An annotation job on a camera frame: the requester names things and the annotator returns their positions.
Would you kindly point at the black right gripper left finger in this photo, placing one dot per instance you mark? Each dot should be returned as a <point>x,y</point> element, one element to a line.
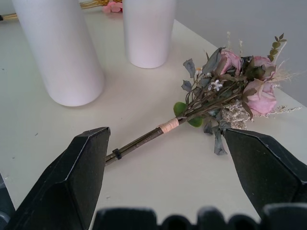
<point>60,182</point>

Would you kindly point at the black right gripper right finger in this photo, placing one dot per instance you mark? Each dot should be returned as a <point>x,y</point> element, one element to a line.
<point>266,165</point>

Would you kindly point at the tall white cylindrical vase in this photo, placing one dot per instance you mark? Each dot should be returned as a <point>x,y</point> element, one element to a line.
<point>60,50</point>

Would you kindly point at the short white cylindrical vase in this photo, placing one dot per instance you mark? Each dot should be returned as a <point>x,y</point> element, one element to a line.
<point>148,32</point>

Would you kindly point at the pink rose bouquet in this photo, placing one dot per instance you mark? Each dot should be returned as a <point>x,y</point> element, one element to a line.
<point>223,93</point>

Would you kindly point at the pink and gold flower bunch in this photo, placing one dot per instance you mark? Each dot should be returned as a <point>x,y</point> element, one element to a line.
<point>105,5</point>

